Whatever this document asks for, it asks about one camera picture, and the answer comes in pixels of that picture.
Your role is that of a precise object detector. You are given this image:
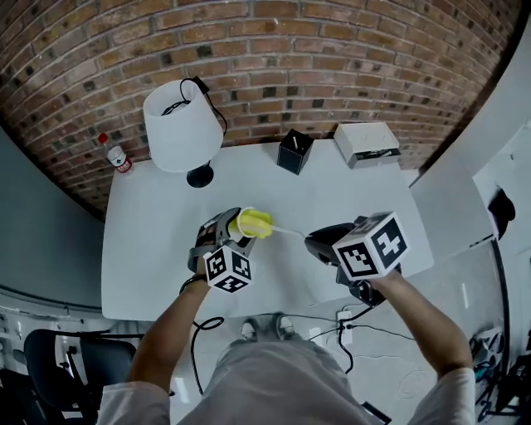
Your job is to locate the yellow paper cup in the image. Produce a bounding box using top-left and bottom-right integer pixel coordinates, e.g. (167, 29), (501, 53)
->
(228, 206), (256, 240)

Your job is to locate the person's left shoe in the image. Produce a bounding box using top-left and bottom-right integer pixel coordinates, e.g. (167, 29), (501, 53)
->
(240, 317), (259, 341)

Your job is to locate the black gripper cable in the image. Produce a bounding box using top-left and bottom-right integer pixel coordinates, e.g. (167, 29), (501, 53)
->
(338, 305), (374, 374)
(189, 316), (226, 396)

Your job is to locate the white power strip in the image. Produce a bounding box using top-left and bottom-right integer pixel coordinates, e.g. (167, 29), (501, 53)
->
(335, 310), (353, 345)

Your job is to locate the black office chair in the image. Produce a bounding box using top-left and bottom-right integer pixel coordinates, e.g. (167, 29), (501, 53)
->
(0, 330), (100, 425)

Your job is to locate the white shelf unit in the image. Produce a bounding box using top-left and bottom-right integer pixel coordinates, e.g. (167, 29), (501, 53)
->
(472, 124), (531, 258)

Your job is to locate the person's left hand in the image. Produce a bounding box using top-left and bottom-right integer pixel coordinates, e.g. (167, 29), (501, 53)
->
(197, 221), (224, 248)

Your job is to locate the person's right forearm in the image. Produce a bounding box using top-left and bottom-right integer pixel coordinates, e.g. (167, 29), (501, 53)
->
(373, 267), (474, 379)

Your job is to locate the black square pen holder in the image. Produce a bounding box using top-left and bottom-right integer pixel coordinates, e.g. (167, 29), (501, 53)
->
(276, 129), (314, 176)

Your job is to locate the black folding chair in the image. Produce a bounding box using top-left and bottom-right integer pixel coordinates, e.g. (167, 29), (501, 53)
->
(56, 330), (144, 416)

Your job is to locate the clear bottle with red label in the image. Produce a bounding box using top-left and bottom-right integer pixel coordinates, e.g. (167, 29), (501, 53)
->
(97, 132), (134, 175)

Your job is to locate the black lamp cable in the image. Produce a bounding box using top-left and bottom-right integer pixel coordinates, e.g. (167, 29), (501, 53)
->
(161, 76), (229, 138)

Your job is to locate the black wristband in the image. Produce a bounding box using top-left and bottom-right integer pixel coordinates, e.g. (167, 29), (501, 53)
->
(178, 274), (207, 295)

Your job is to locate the black cap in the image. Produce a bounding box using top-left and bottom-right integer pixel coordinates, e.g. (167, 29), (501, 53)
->
(488, 188), (517, 241)

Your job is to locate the person's right shoe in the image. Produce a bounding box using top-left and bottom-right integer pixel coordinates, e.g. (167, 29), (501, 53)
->
(276, 315), (296, 340)

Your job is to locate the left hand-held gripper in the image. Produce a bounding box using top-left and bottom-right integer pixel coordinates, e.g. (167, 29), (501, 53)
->
(188, 206), (259, 295)

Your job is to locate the white flat box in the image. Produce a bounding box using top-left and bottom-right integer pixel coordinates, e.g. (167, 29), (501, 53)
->
(334, 121), (402, 169)

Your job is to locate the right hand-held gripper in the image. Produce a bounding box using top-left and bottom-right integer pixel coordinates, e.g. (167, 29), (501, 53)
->
(304, 210), (410, 309)

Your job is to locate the person's shoe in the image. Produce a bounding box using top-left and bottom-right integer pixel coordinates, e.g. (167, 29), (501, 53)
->
(240, 317), (259, 341)
(276, 315), (296, 340)

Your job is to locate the yellow sponge brush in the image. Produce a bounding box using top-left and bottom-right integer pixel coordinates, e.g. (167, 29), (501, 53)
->
(240, 208), (307, 241)

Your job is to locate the person's left forearm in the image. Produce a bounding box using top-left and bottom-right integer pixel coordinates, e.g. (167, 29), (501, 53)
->
(126, 273), (208, 395)

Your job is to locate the black waist device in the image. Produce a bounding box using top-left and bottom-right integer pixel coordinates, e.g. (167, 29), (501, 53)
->
(361, 400), (393, 424)

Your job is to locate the person's white shirt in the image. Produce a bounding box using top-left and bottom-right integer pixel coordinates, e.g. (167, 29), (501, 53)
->
(97, 340), (478, 425)

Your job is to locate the grey cabinet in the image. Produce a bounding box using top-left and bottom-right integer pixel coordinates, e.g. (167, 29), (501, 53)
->
(0, 128), (105, 310)

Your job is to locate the heap of black equipment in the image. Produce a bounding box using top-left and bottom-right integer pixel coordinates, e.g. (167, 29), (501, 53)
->
(468, 325), (531, 425)

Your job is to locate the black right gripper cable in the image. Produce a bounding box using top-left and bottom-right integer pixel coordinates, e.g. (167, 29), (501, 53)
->
(338, 305), (374, 374)

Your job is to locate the white shade table lamp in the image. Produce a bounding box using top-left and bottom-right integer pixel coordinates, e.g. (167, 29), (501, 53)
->
(143, 78), (225, 188)

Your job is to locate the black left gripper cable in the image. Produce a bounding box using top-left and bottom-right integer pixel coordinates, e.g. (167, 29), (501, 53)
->
(189, 316), (226, 396)

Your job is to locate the black floor cable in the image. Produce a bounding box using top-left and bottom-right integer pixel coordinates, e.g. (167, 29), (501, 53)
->
(265, 311), (416, 342)

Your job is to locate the white cable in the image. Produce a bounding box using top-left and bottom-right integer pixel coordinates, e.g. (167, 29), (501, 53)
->
(352, 354), (436, 399)

